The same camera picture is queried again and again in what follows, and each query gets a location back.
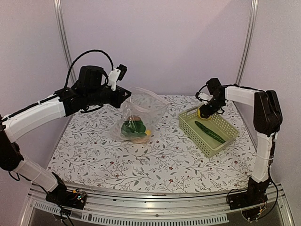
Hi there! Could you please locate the clear zip top bag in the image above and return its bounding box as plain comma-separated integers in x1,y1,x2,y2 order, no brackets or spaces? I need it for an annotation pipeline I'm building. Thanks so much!
110,87,169,142

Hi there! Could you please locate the floral patterned table mat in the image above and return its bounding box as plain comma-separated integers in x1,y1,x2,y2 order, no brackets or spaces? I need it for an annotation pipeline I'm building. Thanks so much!
48,96,256,193

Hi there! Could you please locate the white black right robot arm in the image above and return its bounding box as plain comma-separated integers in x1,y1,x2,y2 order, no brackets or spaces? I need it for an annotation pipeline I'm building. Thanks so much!
198,78,283,184

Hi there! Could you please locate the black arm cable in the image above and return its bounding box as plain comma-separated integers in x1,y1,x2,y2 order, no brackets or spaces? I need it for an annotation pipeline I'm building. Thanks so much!
195,85,207,97
64,49,115,89

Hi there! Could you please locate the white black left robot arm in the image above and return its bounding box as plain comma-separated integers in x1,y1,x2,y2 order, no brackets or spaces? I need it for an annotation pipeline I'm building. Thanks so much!
0,65,131,204

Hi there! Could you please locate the left aluminium corner post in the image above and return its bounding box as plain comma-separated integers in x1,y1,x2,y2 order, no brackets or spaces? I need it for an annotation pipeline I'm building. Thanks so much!
53,0,72,69

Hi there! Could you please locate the green cucumber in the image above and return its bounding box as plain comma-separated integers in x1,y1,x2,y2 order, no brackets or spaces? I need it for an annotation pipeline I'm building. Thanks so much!
195,121,226,144

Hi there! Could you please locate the green white bok choy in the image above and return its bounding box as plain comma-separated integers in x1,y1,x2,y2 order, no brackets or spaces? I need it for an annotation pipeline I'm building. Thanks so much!
121,120,146,137

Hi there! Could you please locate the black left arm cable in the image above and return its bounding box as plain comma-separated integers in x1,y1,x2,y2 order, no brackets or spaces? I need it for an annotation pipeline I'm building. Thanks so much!
64,49,115,89

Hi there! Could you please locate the right aluminium corner post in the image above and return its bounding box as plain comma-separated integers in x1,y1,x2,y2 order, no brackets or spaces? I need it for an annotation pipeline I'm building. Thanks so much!
236,0,259,85

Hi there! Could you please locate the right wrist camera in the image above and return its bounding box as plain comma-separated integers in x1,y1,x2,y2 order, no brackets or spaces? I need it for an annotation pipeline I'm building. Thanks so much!
195,92,212,105

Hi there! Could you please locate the yellow round lemon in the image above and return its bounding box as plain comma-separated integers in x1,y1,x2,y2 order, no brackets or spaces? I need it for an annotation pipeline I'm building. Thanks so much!
145,129,151,136

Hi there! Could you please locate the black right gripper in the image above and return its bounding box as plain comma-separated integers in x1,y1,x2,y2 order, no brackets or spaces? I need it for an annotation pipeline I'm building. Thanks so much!
199,97,224,118

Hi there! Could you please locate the aluminium corner post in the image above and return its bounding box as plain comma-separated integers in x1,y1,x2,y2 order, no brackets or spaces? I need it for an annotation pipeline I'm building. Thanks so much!
236,0,259,85
53,0,72,69

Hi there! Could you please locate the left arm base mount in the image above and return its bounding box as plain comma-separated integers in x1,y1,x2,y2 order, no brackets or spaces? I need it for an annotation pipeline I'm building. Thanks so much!
46,187,87,210

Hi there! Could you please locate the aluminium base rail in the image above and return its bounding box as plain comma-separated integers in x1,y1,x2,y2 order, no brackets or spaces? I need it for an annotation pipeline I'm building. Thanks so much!
20,183,295,226

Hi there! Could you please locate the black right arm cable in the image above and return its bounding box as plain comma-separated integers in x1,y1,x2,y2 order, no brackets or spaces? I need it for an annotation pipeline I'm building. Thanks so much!
195,85,207,97

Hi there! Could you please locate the brown potato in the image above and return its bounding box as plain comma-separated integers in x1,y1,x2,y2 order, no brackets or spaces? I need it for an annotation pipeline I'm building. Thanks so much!
127,115,150,144

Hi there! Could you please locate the beige perforated plastic basket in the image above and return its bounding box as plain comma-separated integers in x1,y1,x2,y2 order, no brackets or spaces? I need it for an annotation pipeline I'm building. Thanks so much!
178,106,239,158

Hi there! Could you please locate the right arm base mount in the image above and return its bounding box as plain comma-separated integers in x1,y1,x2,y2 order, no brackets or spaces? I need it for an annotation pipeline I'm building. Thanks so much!
226,189,268,221

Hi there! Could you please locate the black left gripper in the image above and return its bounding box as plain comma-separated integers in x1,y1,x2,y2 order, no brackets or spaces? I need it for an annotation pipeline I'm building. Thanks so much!
86,85,132,108

